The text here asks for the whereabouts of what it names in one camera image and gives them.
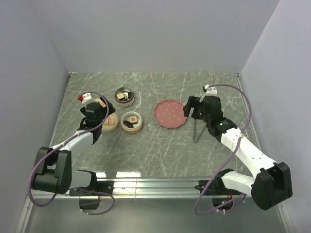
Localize cream lid with pink handle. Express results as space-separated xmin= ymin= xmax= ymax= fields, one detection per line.
xmin=102 ymin=113 xmax=119 ymax=132

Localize tan sushi piece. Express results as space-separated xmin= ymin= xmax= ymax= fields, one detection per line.
xmin=116 ymin=92 xmax=125 ymax=101

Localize steel lunch box bowl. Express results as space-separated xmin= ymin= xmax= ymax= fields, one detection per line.
xmin=114 ymin=87 xmax=135 ymax=107

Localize metal tongs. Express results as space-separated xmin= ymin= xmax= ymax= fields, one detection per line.
xmin=192 ymin=119 xmax=206 ymax=143

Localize dark brown food piece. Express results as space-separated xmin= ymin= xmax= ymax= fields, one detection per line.
xmin=123 ymin=120 xmax=134 ymax=128

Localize orange topped sushi piece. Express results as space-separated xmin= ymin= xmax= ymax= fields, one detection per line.
xmin=129 ymin=116 xmax=138 ymax=124

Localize pink lunch box tier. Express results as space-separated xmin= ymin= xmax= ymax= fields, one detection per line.
xmin=120 ymin=111 xmax=143 ymax=134

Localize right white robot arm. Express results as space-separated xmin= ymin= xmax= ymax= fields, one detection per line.
xmin=183 ymin=96 xmax=293 ymax=210

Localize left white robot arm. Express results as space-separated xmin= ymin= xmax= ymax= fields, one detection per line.
xmin=29 ymin=97 xmax=115 ymax=194

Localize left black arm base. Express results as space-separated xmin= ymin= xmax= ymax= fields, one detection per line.
xmin=69 ymin=180 xmax=115 ymax=215

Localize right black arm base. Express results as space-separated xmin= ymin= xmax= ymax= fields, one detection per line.
xmin=194 ymin=168 xmax=241 ymax=211

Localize pink scalloped plate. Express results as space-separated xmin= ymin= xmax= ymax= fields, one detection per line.
xmin=154 ymin=99 xmax=187 ymax=129

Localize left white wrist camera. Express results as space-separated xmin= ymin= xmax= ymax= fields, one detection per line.
xmin=78 ymin=92 xmax=96 ymax=106

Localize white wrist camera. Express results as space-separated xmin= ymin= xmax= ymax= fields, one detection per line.
xmin=78 ymin=92 xmax=96 ymax=106
xmin=203 ymin=84 xmax=218 ymax=96

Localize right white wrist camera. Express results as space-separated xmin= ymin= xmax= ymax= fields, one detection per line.
xmin=203 ymin=84 xmax=218 ymax=96

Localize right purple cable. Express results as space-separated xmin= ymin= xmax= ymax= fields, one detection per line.
xmin=194 ymin=83 xmax=252 ymax=216

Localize purple cable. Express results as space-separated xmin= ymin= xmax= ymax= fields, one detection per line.
xmin=28 ymin=90 xmax=115 ymax=216
xmin=194 ymin=83 xmax=252 ymax=216

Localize aluminium mounting rail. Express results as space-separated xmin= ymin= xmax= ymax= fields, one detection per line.
xmin=29 ymin=176 xmax=284 ymax=200

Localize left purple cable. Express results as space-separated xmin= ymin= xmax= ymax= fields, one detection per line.
xmin=28 ymin=90 xmax=115 ymax=216

